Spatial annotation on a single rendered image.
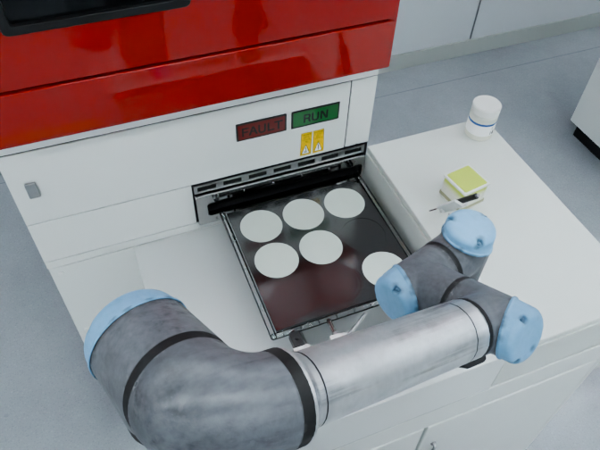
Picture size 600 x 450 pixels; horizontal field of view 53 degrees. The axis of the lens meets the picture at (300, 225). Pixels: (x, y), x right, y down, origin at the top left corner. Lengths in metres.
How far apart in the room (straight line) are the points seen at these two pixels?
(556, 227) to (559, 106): 2.14
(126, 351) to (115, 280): 1.01
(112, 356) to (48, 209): 0.80
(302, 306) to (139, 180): 0.45
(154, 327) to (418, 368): 0.27
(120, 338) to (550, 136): 2.92
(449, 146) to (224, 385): 1.14
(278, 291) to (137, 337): 0.73
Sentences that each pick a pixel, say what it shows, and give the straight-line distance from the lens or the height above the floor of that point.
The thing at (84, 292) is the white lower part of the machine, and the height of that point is 0.70.
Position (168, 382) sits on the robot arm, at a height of 1.49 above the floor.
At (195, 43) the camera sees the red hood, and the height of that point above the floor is 1.37.
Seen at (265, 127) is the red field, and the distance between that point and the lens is 1.35.
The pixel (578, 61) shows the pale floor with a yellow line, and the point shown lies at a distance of 3.98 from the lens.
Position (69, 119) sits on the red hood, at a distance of 1.17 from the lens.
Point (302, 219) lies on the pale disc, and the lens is 1.42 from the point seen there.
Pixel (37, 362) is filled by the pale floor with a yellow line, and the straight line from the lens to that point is 2.39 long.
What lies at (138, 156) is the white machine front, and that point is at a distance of 1.31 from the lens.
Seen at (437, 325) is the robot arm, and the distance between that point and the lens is 0.68.
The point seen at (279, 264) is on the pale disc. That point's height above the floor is 0.90.
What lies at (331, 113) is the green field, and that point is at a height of 1.09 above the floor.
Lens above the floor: 1.96
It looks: 49 degrees down
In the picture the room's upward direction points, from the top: 2 degrees clockwise
